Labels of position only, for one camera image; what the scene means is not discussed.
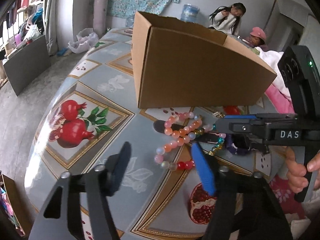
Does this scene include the person in pink hat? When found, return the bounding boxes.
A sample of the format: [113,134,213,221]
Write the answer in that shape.
[244,27,268,52]

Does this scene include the brown cardboard box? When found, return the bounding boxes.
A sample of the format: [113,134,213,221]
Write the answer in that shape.
[131,11,276,108]

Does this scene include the white plastic bag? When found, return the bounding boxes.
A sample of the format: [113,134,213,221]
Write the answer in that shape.
[68,28,99,54]

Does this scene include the colourful crystal bead bracelet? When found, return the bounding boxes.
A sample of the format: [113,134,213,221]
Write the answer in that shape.
[194,123,227,157]

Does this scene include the girl in white top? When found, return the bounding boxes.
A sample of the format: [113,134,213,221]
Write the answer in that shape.
[209,2,246,36]

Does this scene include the pink rolled mat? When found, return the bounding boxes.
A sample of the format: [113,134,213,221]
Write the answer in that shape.
[93,0,108,37]

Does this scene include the pink orange bead bracelet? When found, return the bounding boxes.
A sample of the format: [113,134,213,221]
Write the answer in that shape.
[154,112,203,172]

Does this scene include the right hand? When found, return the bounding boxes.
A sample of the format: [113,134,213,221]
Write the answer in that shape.
[285,147,320,193]

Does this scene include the fruit pattern tablecloth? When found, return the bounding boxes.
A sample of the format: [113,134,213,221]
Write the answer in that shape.
[24,27,296,240]

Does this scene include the blue water jug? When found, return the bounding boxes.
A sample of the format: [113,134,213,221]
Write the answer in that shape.
[180,4,200,23]

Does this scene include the grey flat board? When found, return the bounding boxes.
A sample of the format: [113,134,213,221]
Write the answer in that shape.
[3,35,51,96]

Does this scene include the pink white bedding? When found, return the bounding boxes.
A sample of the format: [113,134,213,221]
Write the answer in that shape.
[252,47,295,114]

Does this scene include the hanging clothes on rack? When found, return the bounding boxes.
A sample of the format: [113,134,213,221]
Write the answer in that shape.
[1,0,44,50]

